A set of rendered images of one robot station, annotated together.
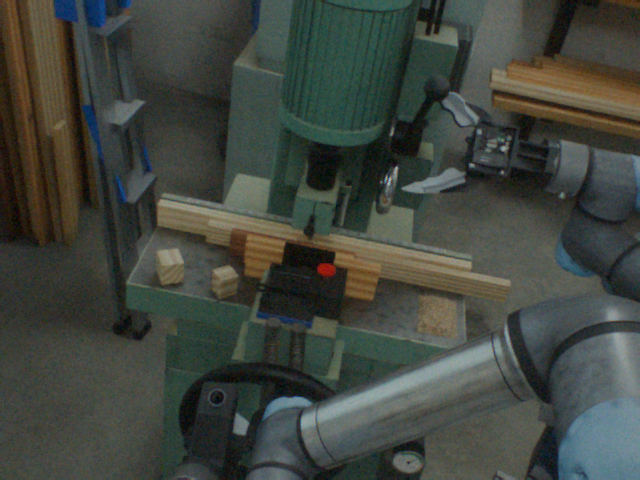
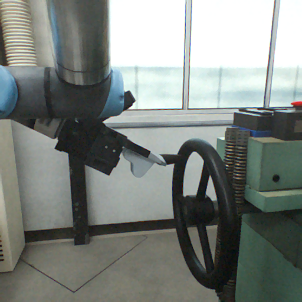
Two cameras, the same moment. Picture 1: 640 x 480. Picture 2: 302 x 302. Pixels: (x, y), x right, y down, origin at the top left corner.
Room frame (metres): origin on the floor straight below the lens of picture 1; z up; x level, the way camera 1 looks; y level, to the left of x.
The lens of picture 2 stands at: (0.55, -0.44, 1.05)
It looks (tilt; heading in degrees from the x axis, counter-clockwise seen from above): 14 degrees down; 77
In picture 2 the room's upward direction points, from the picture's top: straight up
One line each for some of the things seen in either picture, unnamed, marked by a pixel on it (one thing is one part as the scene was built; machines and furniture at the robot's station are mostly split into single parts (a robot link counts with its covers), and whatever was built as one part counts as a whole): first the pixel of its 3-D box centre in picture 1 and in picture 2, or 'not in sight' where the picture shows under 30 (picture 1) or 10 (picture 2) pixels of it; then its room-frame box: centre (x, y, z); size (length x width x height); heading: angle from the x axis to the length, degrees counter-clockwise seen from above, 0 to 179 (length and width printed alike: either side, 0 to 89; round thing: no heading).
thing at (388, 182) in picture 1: (387, 184); not in sight; (1.22, -0.09, 1.02); 0.12 x 0.03 x 0.12; 0
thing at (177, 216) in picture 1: (313, 243); not in sight; (1.11, 0.03, 0.93); 0.60 x 0.02 x 0.05; 90
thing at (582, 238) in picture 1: (596, 242); not in sight; (0.93, -0.39, 1.17); 0.11 x 0.08 x 0.11; 39
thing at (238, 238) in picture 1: (292, 253); not in sight; (1.07, 0.07, 0.92); 0.23 x 0.02 x 0.05; 90
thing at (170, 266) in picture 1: (169, 266); not in sight; (0.97, 0.27, 0.92); 0.04 x 0.04 x 0.04; 31
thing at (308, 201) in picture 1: (318, 199); not in sight; (1.11, 0.04, 1.03); 0.14 x 0.07 x 0.09; 0
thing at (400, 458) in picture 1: (407, 457); not in sight; (0.88, -0.22, 0.65); 0.06 x 0.04 x 0.08; 90
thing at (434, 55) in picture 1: (427, 71); not in sight; (1.31, -0.11, 1.23); 0.09 x 0.08 x 0.15; 0
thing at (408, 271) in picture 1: (357, 261); not in sight; (1.09, -0.06, 0.92); 0.58 x 0.02 x 0.04; 90
